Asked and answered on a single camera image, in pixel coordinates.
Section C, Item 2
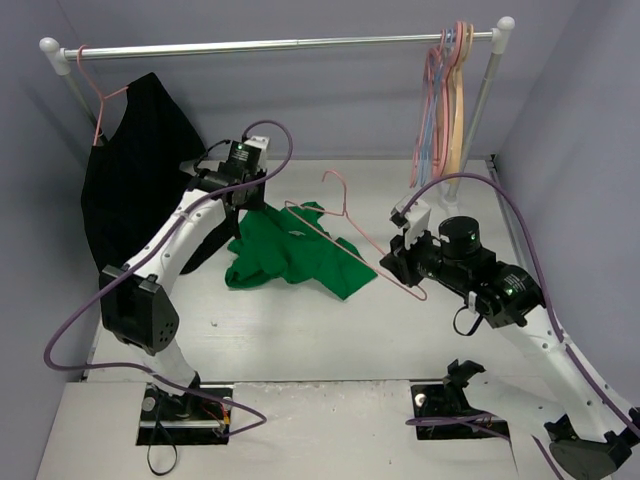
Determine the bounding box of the pink wire hanger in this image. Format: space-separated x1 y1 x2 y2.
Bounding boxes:
409 21 467 188
283 169 429 302
75 44 130 147

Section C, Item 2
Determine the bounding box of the green t shirt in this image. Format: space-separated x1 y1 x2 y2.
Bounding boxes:
224 202 377 300

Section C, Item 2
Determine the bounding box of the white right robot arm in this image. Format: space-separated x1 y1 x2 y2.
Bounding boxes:
380 214 639 479

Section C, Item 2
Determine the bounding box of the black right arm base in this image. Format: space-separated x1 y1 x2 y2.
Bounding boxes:
406 360 511 442

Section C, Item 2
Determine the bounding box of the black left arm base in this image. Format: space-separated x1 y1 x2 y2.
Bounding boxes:
136 384 232 446

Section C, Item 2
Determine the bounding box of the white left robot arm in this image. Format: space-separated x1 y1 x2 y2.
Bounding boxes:
99 136 270 420

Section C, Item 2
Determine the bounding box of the beige plastic hanger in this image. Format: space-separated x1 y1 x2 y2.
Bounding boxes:
434 21 474 177

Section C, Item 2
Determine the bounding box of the black t shirt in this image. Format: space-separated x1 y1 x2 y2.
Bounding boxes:
81 72 205 270

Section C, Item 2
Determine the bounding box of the metal clothes rack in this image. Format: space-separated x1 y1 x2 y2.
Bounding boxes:
38 15 516 216

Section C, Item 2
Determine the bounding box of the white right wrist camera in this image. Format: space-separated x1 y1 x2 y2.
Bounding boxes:
391 195 431 250

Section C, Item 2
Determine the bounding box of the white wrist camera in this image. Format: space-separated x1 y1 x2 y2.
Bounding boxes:
391 195 431 250
244 135 271 170

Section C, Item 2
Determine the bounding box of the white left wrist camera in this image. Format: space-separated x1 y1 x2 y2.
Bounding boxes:
244 135 271 170

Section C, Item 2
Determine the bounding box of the thin black cable loop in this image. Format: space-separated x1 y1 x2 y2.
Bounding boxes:
144 394 179 476

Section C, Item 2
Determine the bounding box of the blue wire hanger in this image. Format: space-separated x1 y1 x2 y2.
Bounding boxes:
414 29 454 186

